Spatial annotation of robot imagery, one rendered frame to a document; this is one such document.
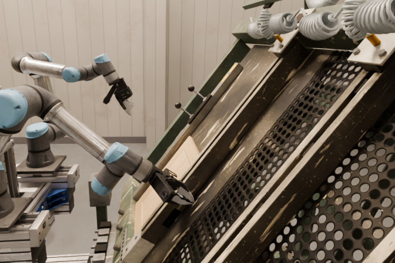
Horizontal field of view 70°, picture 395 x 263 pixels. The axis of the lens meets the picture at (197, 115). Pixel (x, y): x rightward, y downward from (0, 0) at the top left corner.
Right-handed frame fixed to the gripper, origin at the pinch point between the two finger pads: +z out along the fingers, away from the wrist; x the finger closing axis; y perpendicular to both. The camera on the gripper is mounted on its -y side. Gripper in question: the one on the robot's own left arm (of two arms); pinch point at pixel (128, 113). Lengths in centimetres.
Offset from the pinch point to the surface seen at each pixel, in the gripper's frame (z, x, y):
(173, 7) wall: -63, 311, 68
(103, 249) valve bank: 48, -39, -35
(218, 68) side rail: 2, 13, 59
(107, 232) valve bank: 48, -26, -36
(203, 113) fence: 15.8, -12.6, 38.4
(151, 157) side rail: 33.2, 8.9, -3.4
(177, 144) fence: 25.1, -13.8, 18.3
